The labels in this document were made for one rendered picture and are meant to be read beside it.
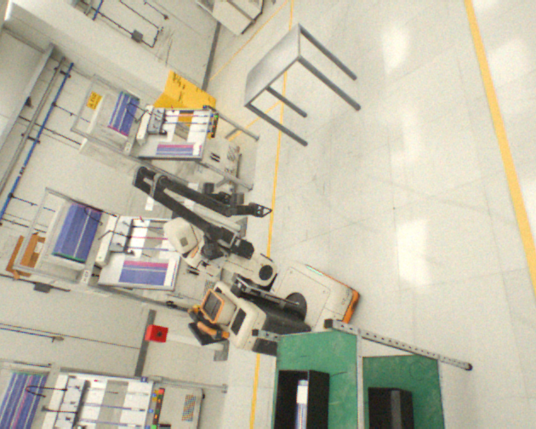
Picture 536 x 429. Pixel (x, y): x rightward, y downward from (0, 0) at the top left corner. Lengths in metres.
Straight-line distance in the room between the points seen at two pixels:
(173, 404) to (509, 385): 2.67
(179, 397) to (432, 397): 2.44
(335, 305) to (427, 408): 0.86
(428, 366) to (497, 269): 0.69
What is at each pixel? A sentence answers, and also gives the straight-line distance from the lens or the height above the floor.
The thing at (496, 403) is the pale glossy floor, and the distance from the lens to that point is 2.27.
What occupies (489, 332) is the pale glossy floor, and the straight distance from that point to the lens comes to 2.30.
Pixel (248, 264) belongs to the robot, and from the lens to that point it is 2.27.
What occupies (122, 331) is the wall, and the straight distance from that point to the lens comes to 5.35.
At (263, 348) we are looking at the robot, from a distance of 2.38.
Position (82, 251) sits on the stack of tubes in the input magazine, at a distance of 3.73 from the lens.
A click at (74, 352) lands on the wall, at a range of 5.17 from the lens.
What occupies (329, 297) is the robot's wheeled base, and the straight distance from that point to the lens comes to 2.54.
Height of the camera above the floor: 2.12
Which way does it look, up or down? 33 degrees down
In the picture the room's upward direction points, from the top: 65 degrees counter-clockwise
